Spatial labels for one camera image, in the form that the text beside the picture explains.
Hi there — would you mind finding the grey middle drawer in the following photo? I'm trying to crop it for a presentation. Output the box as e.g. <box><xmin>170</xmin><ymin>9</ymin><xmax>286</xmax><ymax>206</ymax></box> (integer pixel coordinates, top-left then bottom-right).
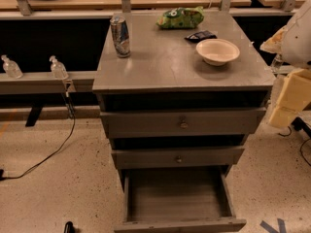
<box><xmin>111</xmin><ymin>146</ymin><xmax>244</xmax><ymax>170</ymax></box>

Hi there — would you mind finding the grey drawer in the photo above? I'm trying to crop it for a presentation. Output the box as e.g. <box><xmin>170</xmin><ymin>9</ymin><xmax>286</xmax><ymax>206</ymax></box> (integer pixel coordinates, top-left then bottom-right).
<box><xmin>100</xmin><ymin>107</ymin><xmax>266</xmax><ymax>139</ymax></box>
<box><xmin>115</xmin><ymin>167</ymin><xmax>246</xmax><ymax>233</ymax></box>
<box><xmin>111</xmin><ymin>146</ymin><xmax>244</xmax><ymax>170</ymax></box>

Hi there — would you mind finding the black object bottom edge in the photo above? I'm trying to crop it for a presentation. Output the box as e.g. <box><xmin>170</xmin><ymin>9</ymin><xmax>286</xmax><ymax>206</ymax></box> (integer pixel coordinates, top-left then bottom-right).
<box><xmin>63</xmin><ymin>221</ymin><xmax>75</xmax><ymax>233</ymax></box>

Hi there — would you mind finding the black cable right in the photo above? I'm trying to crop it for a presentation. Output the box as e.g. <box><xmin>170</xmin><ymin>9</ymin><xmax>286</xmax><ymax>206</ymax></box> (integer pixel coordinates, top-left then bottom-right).
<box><xmin>278</xmin><ymin>116</ymin><xmax>311</xmax><ymax>167</ymax></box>

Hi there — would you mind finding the green chip bag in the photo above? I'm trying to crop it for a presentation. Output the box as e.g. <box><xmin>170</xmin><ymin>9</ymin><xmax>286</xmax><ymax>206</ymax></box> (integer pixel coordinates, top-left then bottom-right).
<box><xmin>156</xmin><ymin>6</ymin><xmax>204</xmax><ymax>29</ymax></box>

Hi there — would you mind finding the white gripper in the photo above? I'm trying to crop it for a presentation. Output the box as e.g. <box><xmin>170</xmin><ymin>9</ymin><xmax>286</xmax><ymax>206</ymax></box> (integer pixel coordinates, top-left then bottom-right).
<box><xmin>269</xmin><ymin>69</ymin><xmax>311</xmax><ymax>128</ymax></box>

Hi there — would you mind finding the grey wooden drawer cabinet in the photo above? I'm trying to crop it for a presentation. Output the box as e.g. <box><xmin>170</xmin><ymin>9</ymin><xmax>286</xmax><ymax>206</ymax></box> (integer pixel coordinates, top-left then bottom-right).
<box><xmin>91</xmin><ymin>10</ymin><xmax>276</xmax><ymax>192</ymax></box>

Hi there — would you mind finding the white bowl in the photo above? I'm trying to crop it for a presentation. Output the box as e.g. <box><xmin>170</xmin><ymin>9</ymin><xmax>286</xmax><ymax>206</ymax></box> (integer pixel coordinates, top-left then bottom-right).
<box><xmin>196</xmin><ymin>39</ymin><xmax>240</xmax><ymax>66</ymax></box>

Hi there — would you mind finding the grey top drawer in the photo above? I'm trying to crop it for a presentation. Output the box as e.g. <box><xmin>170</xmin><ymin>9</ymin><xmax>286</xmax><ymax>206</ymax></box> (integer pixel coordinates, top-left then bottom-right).
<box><xmin>100</xmin><ymin>107</ymin><xmax>266</xmax><ymax>139</ymax></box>

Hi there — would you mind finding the black floor cable left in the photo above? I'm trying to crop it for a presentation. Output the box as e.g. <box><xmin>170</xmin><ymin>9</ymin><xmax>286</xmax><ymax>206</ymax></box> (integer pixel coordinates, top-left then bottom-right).
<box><xmin>0</xmin><ymin>81</ymin><xmax>77</xmax><ymax>182</ymax></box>

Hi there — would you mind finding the dark blue snack packet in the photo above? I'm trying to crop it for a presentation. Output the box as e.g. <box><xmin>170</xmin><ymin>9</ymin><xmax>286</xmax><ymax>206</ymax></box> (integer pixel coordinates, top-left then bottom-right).
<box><xmin>186</xmin><ymin>30</ymin><xmax>217</xmax><ymax>43</ymax></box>

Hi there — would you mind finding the clear water bottle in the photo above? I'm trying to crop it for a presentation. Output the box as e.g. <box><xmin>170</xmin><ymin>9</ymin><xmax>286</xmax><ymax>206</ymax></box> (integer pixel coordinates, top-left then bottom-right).
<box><xmin>270</xmin><ymin>54</ymin><xmax>283</xmax><ymax>73</ymax></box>

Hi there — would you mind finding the silver blue drink can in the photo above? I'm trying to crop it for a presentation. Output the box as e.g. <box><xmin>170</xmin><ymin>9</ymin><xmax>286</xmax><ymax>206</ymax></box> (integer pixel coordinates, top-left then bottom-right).
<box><xmin>110</xmin><ymin>16</ymin><xmax>130</xmax><ymax>57</ymax></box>

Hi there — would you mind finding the clear pump bottle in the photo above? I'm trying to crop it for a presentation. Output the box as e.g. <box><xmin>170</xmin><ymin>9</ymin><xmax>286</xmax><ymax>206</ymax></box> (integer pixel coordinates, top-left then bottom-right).
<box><xmin>50</xmin><ymin>55</ymin><xmax>68</xmax><ymax>80</ymax></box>
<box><xmin>1</xmin><ymin>55</ymin><xmax>23</xmax><ymax>79</ymax></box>

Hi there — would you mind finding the clear pump bottle far left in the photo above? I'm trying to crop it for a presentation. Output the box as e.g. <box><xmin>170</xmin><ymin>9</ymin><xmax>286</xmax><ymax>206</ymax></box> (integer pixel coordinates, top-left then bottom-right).
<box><xmin>1</xmin><ymin>55</ymin><xmax>23</xmax><ymax>79</ymax></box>

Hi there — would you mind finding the grey bottom drawer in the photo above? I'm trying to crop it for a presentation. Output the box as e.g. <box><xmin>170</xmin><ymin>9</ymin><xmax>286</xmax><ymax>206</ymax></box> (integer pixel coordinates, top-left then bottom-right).
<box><xmin>115</xmin><ymin>167</ymin><xmax>246</xmax><ymax>233</ymax></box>

